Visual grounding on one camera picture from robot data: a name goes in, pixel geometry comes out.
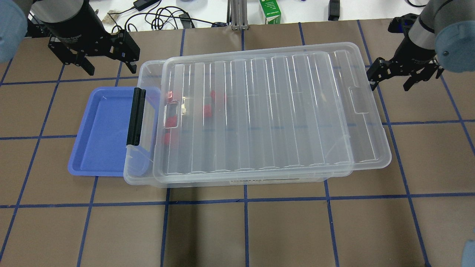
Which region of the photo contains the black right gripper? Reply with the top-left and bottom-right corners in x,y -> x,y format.
366,13 -> 444,92

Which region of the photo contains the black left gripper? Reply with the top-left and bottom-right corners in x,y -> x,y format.
47,4 -> 140,76

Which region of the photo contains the clear plastic box lid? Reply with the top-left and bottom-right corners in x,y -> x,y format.
152,42 -> 392,184

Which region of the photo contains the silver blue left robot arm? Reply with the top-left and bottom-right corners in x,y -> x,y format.
0,0 -> 140,76

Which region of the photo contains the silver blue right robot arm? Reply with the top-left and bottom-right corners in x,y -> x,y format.
367,0 -> 475,91

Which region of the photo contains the red block in box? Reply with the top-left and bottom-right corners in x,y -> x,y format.
164,115 -> 178,129
167,91 -> 174,103

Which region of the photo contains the clear plastic storage box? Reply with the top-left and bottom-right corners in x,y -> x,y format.
124,53 -> 359,188

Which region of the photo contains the black power adapter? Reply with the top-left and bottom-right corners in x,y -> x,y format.
133,0 -> 159,11

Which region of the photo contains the blue plastic tray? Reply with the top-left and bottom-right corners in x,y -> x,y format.
68,86 -> 160,177

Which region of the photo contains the green milk carton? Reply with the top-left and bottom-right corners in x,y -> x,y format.
259,0 -> 282,25

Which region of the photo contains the black box latch handle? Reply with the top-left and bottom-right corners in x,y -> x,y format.
126,87 -> 146,146

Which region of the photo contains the aluminium frame post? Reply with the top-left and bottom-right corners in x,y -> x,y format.
227,0 -> 249,30

